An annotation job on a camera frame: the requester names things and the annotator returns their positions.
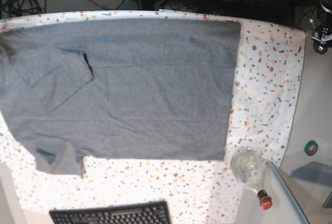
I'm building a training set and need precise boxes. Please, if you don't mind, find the terrazzo patterned table cloth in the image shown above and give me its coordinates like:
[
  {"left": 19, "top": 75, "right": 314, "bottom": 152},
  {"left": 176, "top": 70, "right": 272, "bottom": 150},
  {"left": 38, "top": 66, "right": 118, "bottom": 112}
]
[{"left": 1, "top": 19, "right": 307, "bottom": 223}]

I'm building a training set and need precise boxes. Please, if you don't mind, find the green tape roll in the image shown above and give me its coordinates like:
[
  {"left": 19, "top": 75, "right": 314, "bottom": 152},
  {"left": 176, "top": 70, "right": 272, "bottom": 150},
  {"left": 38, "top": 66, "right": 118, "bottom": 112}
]
[{"left": 304, "top": 141, "right": 318, "bottom": 156}]

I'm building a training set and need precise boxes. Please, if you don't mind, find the grey t-shirt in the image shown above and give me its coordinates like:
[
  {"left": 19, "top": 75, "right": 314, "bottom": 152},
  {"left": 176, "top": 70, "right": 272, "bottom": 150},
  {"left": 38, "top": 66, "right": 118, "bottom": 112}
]
[{"left": 1, "top": 19, "right": 241, "bottom": 175}]

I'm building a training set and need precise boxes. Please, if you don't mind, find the grey metal bar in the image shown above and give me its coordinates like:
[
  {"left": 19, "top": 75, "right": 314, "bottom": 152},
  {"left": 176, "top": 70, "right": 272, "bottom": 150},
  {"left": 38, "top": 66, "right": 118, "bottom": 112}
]
[{"left": 267, "top": 162, "right": 310, "bottom": 223}]

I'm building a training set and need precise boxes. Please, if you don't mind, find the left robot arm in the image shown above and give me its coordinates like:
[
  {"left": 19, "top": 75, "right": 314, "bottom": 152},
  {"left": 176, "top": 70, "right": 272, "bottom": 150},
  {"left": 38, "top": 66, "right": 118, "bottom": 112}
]
[{"left": 309, "top": 0, "right": 331, "bottom": 54}]

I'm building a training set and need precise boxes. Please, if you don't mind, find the clear round glass bottle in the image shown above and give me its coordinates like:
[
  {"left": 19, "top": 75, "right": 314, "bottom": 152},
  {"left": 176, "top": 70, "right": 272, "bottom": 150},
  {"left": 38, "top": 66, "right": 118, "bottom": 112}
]
[{"left": 230, "top": 147, "right": 273, "bottom": 210}]

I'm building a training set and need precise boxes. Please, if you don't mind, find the black computer keyboard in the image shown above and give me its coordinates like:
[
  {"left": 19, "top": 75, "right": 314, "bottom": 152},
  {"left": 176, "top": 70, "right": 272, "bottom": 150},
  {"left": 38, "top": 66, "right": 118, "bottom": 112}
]
[{"left": 49, "top": 201, "right": 172, "bottom": 224}]

